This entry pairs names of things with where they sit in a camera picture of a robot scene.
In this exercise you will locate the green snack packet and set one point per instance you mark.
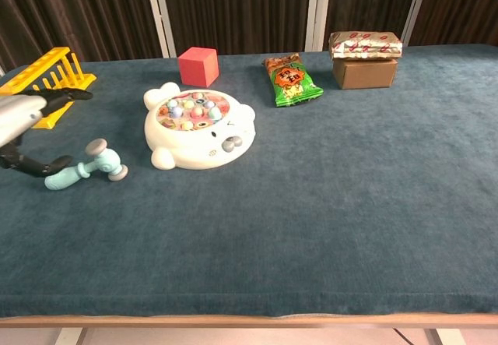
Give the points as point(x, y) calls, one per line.
point(292, 82)

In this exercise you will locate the yellow plastic test tube rack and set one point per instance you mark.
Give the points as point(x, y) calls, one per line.
point(39, 68)

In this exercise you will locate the white metal frame post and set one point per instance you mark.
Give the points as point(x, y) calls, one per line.
point(317, 10)
point(415, 6)
point(160, 14)

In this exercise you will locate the dark brown curtain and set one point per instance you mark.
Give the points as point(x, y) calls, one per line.
point(241, 10)

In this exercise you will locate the red foam cube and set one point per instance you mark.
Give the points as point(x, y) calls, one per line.
point(196, 68)

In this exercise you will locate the white table leg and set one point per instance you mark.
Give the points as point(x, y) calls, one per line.
point(447, 337)
point(70, 337)

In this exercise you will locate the white bear whack toy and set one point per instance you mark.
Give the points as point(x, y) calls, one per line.
point(194, 146)

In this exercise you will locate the teal velvet table cloth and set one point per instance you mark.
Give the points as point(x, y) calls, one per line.
point(295, 212)

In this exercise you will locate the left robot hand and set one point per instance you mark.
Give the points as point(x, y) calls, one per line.
point(17, 117)

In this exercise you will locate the brown cardboard box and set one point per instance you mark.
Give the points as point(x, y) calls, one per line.
point(363, 74)

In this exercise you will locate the silver foil packet red print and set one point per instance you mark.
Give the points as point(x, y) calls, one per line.
point(365, 45)

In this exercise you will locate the light blue toy hammer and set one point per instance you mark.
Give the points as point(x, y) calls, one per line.
point(105, 162)

